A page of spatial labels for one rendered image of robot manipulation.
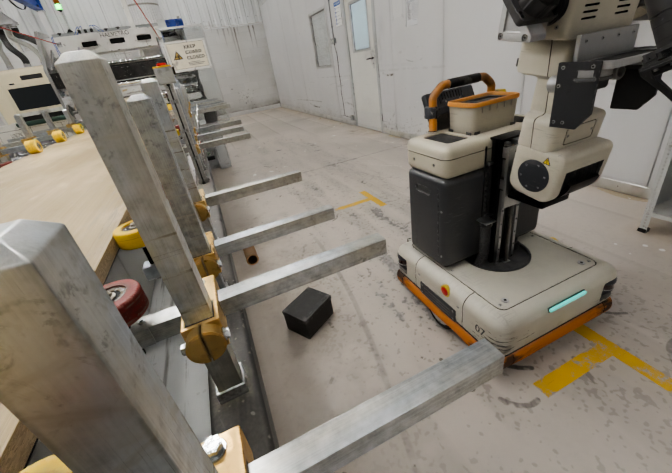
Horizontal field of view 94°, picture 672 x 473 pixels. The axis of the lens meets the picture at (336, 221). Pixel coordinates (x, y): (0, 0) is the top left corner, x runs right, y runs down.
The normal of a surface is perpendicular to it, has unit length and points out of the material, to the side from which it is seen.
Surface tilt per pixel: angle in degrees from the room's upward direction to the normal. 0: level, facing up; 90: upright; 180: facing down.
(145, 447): 90
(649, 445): 0
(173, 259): 90
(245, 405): 0
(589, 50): 90
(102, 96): 90
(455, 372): 0
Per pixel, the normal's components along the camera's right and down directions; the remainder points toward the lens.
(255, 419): -0.15, -0.88
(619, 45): 0.39, 0.37
